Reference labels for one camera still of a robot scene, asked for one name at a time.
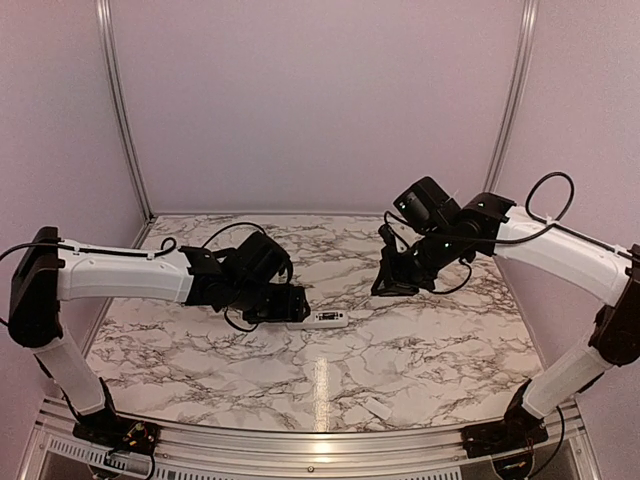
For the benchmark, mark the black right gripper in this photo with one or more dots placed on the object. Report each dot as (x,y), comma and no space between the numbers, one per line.
(396,283)

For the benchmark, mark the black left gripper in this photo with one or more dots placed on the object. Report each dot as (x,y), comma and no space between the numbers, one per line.
(291,307)

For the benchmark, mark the white remote control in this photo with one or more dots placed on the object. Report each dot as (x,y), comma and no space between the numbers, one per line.
(327,319)

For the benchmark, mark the white battery cover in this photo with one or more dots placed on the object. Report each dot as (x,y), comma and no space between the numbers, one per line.
(377,408)

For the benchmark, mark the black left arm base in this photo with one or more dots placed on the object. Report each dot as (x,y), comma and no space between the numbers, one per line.
(107,428)

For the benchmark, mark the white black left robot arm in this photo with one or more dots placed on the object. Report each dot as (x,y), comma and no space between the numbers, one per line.
(254,279)

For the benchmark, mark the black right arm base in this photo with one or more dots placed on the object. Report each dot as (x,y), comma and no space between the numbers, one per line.
(518,429)

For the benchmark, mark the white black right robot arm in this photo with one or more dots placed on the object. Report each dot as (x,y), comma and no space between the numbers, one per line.
(493,225)

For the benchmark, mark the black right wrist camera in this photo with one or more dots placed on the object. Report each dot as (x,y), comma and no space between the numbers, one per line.
(385,232)

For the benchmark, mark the right aluminium frame post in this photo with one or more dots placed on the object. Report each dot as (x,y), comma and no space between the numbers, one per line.
(515,93)

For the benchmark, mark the aluminium frame post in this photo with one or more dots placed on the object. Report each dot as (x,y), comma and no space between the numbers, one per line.
(116,91)
(515,93)

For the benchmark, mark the aluminium front frame rail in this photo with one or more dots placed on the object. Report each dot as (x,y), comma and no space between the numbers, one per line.
(185,451)

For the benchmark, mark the left aluminium frame post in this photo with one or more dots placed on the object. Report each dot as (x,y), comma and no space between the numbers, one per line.
(116,91)

